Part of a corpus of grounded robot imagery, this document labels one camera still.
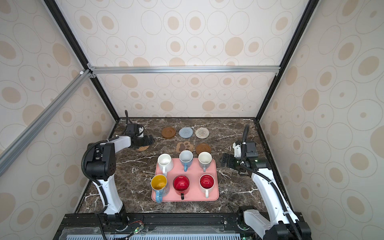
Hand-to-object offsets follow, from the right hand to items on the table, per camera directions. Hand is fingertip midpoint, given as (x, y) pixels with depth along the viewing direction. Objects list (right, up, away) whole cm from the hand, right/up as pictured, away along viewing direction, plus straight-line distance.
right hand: (227, 161), depth 80 cm
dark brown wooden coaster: (-37, +15, +30) cm, 50 cm away
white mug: (-35, -2, +5) cm, 35 cm away
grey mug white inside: (-12, -1, +12) cm, 17 cm away
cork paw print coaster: (-26, +6, +23) cm, 35 cm away
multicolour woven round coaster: (-12, +15, +29) cm, 35 cm away
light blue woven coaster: (-25, +15, +30) cm, 42 cm away
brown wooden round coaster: (-12, +5, +21) cm, 25 cm away
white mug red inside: (-11, -13, +5) cm, 18 cm away
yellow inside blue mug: (-38, -14, +3) cm, 41 cm away
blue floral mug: (-23, +1, +10) cm, 25 cm away
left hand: (-47, +12, +22) cm, 53 cm away
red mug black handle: (-26, -14, +5) cm, 30 cm away
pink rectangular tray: (-19, -15, +5) cm, 25 cm away
